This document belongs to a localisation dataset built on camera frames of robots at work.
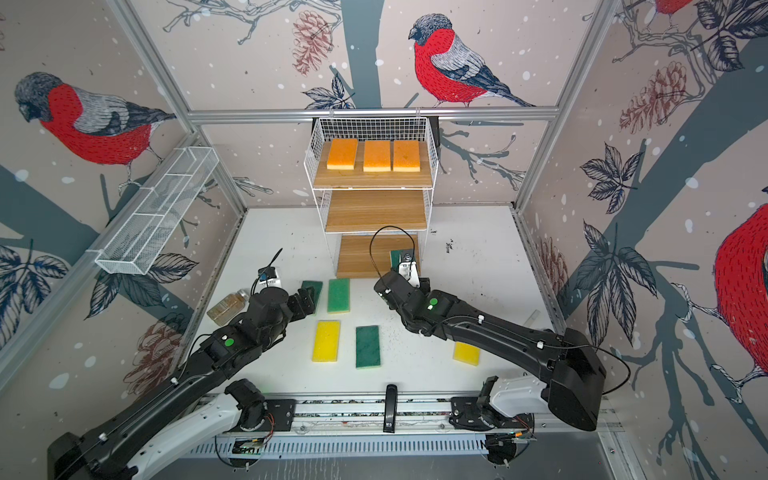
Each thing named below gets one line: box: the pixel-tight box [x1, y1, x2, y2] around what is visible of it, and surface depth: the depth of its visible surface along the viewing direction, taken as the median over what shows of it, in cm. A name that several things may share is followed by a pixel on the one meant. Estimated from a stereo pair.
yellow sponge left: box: [312, 320, 341, 362], surface depth 87 cm
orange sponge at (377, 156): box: [363, 140, 391, 172], surface depth 75 cm
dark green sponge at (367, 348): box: [355, 325, 381, 370], surface depth 85 cm
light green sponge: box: [327, 278, 351, 314], surface depth 97 cm
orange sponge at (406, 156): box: [393, 140, 420, 172], surface depth 76 cm
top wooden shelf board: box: [313, 141, 433, 189], surface depth 73 cm
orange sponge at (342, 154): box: [327, 138, 358, 170], surface depth 75 cm
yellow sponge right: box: [453, 342, 481, 366], surface depth 85 cm
